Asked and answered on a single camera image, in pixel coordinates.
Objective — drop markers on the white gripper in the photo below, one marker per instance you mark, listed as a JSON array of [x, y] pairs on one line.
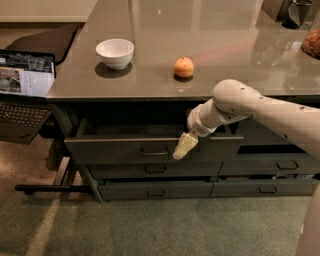
[[196, 124]]

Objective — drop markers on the grey drawer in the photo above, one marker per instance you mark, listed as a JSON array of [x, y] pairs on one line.
[[132, 144], [155, 190], [256, 134], [176, 169], [270, 164], [245, 187]]

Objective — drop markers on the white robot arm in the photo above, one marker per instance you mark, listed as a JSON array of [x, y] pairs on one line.
[[233, 101]]

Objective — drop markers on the open black laptop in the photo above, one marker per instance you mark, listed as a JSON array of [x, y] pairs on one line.
[[25, 79]]

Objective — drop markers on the orange round fruit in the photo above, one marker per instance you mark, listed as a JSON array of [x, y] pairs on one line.
[[184, 67]]

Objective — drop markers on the white ceramic bowl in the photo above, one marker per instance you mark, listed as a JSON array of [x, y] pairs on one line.
[[116, 54]]

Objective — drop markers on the glass jar with snacks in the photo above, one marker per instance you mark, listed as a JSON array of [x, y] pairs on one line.
[[311, 42]]

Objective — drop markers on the black faceted vase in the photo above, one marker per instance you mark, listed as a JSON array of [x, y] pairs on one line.
[[296, 13]]

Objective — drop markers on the grey drawer cabinet frame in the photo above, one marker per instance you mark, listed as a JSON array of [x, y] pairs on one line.
[[69, 116]]

